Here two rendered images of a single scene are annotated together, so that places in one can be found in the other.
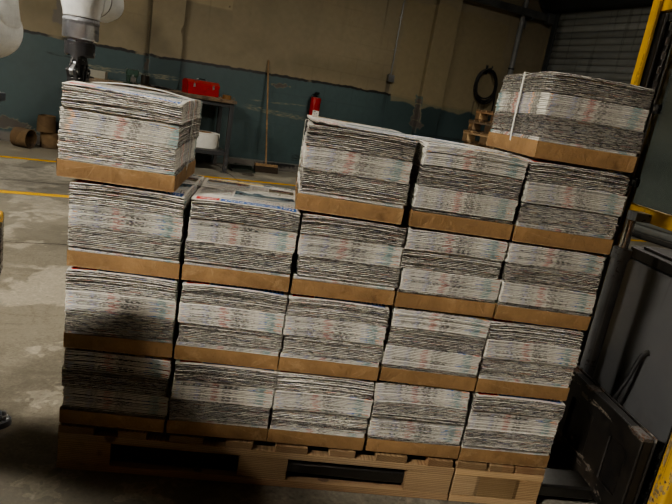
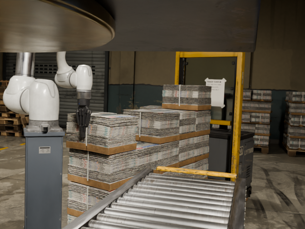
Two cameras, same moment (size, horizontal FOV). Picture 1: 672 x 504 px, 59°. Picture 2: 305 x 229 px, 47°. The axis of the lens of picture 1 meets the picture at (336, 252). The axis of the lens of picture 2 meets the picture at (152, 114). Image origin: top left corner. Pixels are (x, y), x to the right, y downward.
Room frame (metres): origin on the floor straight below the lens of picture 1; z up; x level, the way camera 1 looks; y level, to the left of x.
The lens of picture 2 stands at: (-0.15, 2.11, 1.25)
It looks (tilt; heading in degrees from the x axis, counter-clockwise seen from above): 4 degrees down; 311
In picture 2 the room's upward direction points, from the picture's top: 2 degrees clockwise
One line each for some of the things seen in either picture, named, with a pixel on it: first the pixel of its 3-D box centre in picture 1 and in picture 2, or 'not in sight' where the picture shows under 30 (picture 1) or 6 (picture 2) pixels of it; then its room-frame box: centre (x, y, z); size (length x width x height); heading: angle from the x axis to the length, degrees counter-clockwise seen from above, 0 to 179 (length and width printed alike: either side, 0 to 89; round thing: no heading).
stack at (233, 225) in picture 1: (279, 330); (139, 193); (1.70, 0.13, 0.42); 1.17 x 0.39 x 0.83; 98
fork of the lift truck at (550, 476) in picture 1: (434, 471); not in sight; (1.65, -0.43, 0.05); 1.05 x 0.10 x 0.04; 98
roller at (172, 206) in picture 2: not in sight; (171, 210); (0.67, 1.05, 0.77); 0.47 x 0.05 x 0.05; 26
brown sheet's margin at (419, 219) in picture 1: (442, 211); (169, 133); (1.76, -0.29, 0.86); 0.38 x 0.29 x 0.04; 9
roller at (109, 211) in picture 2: not in sight; (163, 222); (0.61, 1.16, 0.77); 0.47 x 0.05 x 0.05; 26
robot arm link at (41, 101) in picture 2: not in sight; (42, 99); (1.56, 1.08, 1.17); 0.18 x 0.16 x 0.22; 6
